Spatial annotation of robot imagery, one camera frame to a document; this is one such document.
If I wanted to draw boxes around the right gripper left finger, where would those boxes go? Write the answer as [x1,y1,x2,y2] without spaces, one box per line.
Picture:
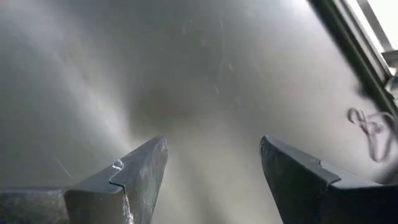
[0,136,169,224]

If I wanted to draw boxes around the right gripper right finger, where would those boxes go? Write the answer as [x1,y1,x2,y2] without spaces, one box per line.
[259,134,398,224]

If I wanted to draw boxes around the black rubber band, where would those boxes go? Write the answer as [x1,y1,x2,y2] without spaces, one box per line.
[346,107,398,163]

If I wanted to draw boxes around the black metal table frame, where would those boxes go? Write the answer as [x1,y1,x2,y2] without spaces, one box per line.
[307,0,398,116]

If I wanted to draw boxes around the black frame foot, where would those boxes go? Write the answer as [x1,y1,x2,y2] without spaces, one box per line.
[381,49,398,91]

